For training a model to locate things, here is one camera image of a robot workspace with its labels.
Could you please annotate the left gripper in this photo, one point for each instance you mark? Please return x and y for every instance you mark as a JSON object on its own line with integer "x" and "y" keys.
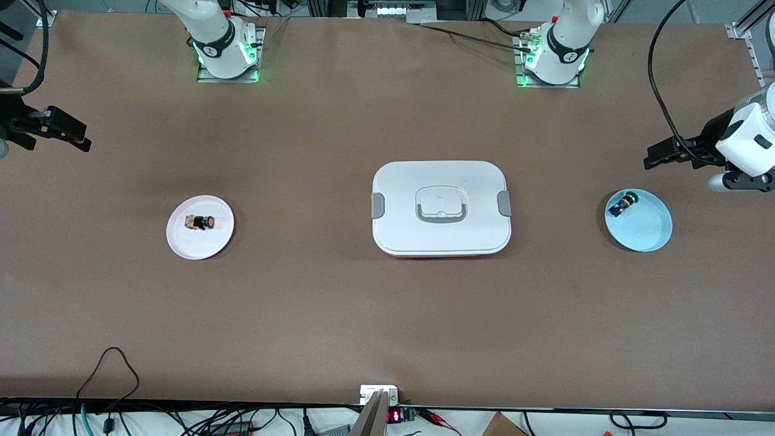
{"x": 709, "y": 136}

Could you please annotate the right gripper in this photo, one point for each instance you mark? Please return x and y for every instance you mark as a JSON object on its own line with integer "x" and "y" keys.
{"x": 11, "y": 116}

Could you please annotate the orange push-button switch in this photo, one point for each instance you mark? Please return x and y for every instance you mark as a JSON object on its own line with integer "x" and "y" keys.
{"x": 203, "y": 222}

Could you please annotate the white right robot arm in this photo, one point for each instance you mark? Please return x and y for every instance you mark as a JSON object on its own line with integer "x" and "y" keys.
{"x": 221, "y": 42}

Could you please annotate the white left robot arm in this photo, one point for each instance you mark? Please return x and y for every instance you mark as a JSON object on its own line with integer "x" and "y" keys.
{"x": 560, "y": 42}

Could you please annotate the round light blue plate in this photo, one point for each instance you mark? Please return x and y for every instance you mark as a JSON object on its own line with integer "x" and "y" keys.
{"x": 645, "y": 230}

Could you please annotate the white round plate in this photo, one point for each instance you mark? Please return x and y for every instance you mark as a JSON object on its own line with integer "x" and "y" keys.
{"x": 194, "y": 242}

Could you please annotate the brown cardboard piece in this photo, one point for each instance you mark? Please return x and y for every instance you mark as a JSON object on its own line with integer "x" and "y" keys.
{"x": 502, "y": 427}

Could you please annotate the red digit display module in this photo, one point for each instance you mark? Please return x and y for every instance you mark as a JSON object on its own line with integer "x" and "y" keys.
{"x": 394, "y": 416}

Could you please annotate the white table edge device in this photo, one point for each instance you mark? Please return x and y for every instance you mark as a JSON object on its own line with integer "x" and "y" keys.
{"x": 372, "y": 392}

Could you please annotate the grey slanted beam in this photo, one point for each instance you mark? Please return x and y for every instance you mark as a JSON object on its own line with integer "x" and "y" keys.
{"x": 370, "y": 418}

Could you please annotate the green push-button switch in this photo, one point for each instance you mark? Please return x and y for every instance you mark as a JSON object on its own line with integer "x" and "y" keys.
{"x": 622, "y": 204}

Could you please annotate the aluminium corner bracket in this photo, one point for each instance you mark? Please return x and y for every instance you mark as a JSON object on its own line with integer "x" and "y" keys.
{"x": 47, "y": 18}

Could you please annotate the aluminium frame profile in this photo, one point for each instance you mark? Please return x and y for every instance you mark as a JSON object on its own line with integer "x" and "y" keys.
{"x": 751, "y": 42}

